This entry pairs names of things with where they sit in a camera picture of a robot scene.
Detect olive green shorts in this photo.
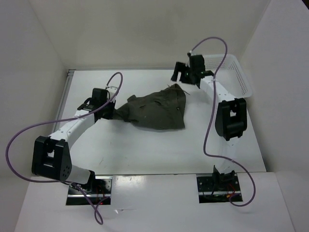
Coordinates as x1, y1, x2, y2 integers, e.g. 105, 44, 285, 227
113, 84, 186, 131

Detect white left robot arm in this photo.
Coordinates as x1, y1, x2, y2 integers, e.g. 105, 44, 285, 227
31, 87, 117, 193

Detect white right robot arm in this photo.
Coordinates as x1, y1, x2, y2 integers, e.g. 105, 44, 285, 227
171, 54, 247, 190

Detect white plastic basket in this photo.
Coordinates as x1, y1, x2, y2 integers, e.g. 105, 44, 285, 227
203, 54, 253, 98

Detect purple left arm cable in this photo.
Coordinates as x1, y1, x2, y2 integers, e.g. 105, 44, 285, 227
5, 72, 123, 225

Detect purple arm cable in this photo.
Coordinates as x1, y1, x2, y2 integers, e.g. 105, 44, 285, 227
192, 36, 257, 206
5, 72, 123, 225

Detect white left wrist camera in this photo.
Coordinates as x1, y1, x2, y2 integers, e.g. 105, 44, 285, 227
106, 86, 118, 102

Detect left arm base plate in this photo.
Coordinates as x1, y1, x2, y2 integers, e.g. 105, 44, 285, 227
66, 176, 112, 206

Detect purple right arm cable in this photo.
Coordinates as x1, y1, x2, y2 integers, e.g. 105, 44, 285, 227
192, 36, 257, 206

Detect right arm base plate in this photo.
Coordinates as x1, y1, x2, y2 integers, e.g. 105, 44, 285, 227
197, 175, 243, 203

